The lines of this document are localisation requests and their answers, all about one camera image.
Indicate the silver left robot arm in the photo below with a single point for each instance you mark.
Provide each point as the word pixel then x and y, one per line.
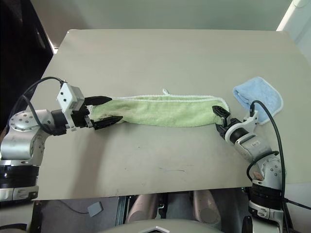
pixel 22 143

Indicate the dark cabinet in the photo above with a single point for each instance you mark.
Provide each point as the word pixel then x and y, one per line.
pixel 14 48

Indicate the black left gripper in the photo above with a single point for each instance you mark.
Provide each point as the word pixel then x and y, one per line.
pixel 81 120

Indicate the blue folded towel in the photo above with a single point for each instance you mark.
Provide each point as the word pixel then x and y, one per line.
pixel 262 93

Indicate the green towel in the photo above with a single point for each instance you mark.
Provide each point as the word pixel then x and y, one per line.
pixel 158 111

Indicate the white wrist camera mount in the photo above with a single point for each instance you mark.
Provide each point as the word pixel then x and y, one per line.
pixel 69 95
pixel 250 122

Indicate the beige robot leg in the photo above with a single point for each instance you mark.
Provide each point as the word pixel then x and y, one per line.
pixel 142 208
pixel 206 208

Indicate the grey robot torso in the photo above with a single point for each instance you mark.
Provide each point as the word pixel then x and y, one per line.
pixel 158 227

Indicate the grey foot pedal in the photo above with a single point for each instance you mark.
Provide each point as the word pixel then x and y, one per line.
pixel 95 209

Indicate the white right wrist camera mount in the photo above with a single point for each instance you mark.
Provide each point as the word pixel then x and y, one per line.
pixel 250 122

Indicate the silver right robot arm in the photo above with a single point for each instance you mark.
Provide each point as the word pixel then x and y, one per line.
pixel 257 148

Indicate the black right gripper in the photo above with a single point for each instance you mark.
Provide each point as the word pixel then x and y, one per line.
pixel 230 122

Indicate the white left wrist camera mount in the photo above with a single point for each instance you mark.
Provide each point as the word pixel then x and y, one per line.
pixel 69 95

